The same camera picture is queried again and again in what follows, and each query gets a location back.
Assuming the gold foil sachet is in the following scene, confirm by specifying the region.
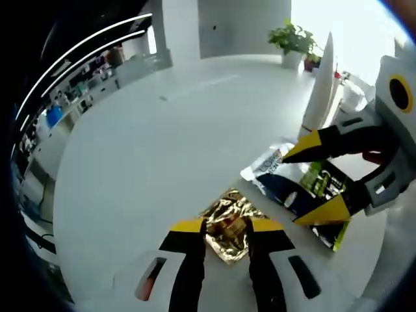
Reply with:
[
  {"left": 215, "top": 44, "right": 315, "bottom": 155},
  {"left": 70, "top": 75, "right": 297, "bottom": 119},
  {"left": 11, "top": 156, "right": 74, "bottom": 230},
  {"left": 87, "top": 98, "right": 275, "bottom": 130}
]
[{"left": 198, "top": 187, "right": 269, "bottom": 266}]

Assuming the person's right hand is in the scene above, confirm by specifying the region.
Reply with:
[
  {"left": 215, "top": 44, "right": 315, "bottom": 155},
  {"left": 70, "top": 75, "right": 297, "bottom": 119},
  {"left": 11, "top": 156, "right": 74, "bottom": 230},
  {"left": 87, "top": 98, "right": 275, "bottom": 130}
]
[{"left": 362, "top": 148, "right": 387, "bottom": 164}]

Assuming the white skincare tube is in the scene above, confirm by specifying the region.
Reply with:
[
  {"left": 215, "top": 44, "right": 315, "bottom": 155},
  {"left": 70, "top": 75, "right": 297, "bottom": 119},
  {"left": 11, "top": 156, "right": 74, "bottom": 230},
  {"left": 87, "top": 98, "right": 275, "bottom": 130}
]
[{"left": 298, "top": 31, "right": 337, "bottom": 140}]

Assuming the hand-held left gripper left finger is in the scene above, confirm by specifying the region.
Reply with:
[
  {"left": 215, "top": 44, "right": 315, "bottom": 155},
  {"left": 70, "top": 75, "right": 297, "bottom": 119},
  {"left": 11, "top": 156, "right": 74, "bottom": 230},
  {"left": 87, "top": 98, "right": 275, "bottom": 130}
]
[{"left": 113, "top": 218, "right": 208, "bottom": 312}]

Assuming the red flower pot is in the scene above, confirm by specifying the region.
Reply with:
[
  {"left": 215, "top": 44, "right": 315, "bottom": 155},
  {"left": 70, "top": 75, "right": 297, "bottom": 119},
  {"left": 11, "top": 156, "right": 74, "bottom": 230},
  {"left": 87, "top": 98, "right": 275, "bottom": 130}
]
[{"left": 304, "top": 48, "right": 324, "bottom": 73}]

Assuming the green plant white pot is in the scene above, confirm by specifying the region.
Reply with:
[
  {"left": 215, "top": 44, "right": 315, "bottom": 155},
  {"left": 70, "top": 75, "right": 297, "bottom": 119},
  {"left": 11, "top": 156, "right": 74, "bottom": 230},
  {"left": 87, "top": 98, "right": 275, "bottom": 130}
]
[{"left": 266, "top": 18, "right": 318, "bottom": 70}]

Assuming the blue storage bin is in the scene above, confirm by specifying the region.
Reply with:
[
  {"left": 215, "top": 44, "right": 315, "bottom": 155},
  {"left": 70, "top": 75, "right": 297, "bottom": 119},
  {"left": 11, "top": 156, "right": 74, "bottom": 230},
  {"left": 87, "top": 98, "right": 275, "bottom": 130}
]
[{"left": 47, "top": 107, "right": 63, "bottom": 126}]

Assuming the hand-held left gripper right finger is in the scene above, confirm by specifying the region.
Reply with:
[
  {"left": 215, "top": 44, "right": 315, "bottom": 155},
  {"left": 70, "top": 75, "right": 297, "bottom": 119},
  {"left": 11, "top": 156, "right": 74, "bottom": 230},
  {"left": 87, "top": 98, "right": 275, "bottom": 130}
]
[{"left": 245, "top": 216, "right": 355, "bottom": 312}]

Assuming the green black mask packet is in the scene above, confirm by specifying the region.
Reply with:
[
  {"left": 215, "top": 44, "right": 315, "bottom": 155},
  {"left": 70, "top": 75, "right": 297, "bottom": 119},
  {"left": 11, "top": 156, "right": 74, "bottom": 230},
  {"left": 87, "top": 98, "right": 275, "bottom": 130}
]
[{"left": 240, "top": 141, "right": 357, "bottom": 253}]

